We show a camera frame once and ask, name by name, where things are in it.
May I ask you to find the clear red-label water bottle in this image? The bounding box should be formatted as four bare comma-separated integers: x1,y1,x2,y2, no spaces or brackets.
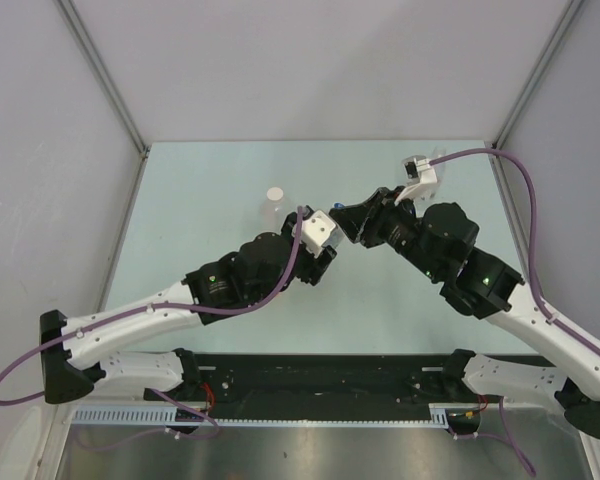
422,146,447,203

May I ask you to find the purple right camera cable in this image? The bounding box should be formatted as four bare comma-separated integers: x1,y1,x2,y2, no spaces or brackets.
429,147,600,371

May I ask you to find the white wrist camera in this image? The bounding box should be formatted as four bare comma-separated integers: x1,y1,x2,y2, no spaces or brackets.
301,210,342,258
394,155,439,205

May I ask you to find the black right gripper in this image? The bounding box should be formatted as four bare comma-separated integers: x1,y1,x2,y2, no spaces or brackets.
329,185,443,280

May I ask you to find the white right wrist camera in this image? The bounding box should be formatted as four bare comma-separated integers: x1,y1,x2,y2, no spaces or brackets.
394,155,439,205

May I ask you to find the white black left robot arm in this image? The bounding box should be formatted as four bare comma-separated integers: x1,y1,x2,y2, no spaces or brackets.
39,207,343,404

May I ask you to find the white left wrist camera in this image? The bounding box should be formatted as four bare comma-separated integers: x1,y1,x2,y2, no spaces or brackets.
301,210,342,258

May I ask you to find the white slotted cable duct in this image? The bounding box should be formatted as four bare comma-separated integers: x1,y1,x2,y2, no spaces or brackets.
70,404,462,429

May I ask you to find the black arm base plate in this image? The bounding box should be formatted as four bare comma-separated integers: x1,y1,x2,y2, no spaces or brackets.
144,352,501,407

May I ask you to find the square clear NFC juice bottle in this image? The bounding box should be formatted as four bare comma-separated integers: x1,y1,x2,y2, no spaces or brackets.
259,187,295,233

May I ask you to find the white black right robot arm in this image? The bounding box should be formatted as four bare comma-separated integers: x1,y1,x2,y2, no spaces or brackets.
329,187,600,440

